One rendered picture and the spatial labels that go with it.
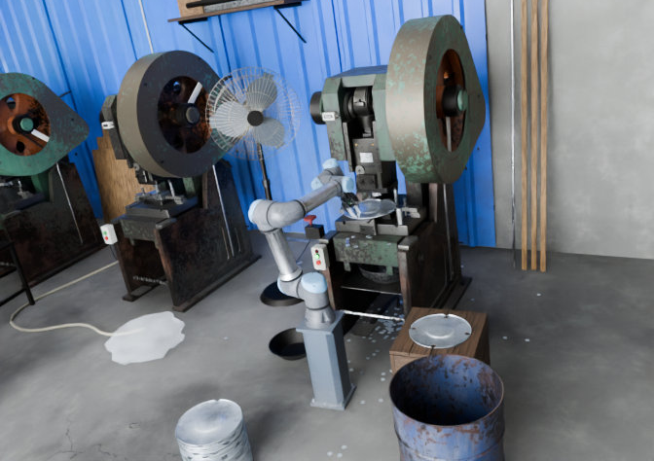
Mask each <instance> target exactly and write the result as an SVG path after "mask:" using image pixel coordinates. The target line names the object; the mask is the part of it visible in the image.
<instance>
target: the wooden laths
mask: <svg viewBox="0 0 654 461"><path fill-rule="evenodd" d="M537 13H538V0H531V269H535V270H536V261H537ZM521 43H522V269H525V270H527V0H521ZM547 60H548V0H542V47H541V222H540V271H546V182H547ZM511 129H512V268H516V252H515V80H514V0H511Z"/></svg>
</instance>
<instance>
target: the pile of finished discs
mask: <svg viewBox="0 0 654 461"><path fill-rule="evenodd" d="M444 316H446V315H444V314H432V315H427V316H424V317H422V318H419V319H417V321H415V322H414V323H413V324H412V325H411V328H416V329H415V330H412V329H410V330H409V334H410V337H411V339H412V340H413V341H414V342H415V343H417V344H419V345H421V346H424V347H428V348H432V347H431V345H436V347H434V348H450V347H454V346H457V345H460V344H462V343H464V342H465V341H466V340H468V339H469V337H470V335H466V334H465V333H469V334H471V326H470V324H469V323H468V322H467V321H466V320H464V319H462V318H460V317H458V316H455V315H451V314H449V315H447V316H448V318H444Z"/></svg>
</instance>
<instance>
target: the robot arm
mask: <svg viewBox="0 0 654 461"><path fill-rule="evenodd" d="M323 167H324V170H323V171H322V172H321V173H320V174H319V175H318V176H317V177H315V178H314V180H313V181H312V182H311V187H312V189H313V192H311V193H309V194H307V195H305V196H303V197H301V198H299V199H293V200H291V201H287V202H280V201H273V200H267V199H257V200H255V201H254V202H253V203H252V204H251V206H250V209H249V212H248V216H249V220H250V221H251V222H252V223H253V224H257V226H258V228H259V231H260V232H261V233H264V234H265V236H266V239H267V241H268V243H269V245H270V247H271V250H272V254H273V256H274V258H275V261H276V263H277V266H278V268H279V270H280V273H279V275H278V281H277V285H278V288H279V290H280V291H281V292H282V293H284V294H285V295H287V296H292V297H295V298H299V299H302V300H305V302H306V307H307V310H306V316H305V322H306V325H307V326H308V327H310V328H314V329H321V328H325V327H328V326H330V325H332V324H333V323H334V322H335V321H336V313H335V311H334V309H333V307H332V306H331V304H330V300H329V293H328V284H327V282H326V278H325V277H324V276H323V275H322V274H320V273H316V272H314V273H312V272H311V273H307V274H303V271H302V268H301V267H300V266H297V264H296V262H295V259H294V257H293V254H292V252H291V249H290V247H289V244H288V242H287V239H286V237H285V234H284V232H283V229H282V228H284V227H287V226H290V225H292V224H295V223H297V222H299V221H300V220H302V219H304V218H305V217H306V214H308V213H309V212H310V211H312V210H313V209H315V208H317V207H318V206H320V205H322V204H323V203H325V202H327V201H328V200H330V199H332V198H333V197H335V196H337V197H341V202H342V207H343V209H344V211H346V212H347V213H348V214H350V215H351V216H352V217H354V218H355V219H358V218H359V217H360V213H361V211H360V209H359V203H360V201H359V199H358V197H357V195H356V194H354V193H351V191H352V190H353V188H354V181H353V179H352V178H350V177H346V176H345V175H344V173H343V171H342V169H341V167H340V165H339V163H338V162H337V160H336V159H329V160H326V161H325V162H324V163H323ZM352 207H353V208H354V211H355V212H356V215H355V213H354V212H353V211H352Z"/></svg>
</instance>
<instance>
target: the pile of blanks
mask: <svg viewBox="0 0 654 461"><path fill-rule="evenodd" d="M240 420H241V421H240V423H239V425H238V427H237V428H236V429H235V430H234V431H233V432H232V433H231V434H230V435H229V436H228V437H226V438H225V439H224V440H222V441H220V442H218V443H214V444H210V445H206V446H201V445H200V446H189V445H186V444H183V443H181V442H180V441H179V440H178V439H177V437H176V434H175V437H176V440H177V442H178V445H179V447H180V453H181V455H182V458H183V461H252V453H251V448H250V444H249V440H248V436H247V433H246V428H245V424H244V421H243V417H242V418H241V419H240Z"/></svg>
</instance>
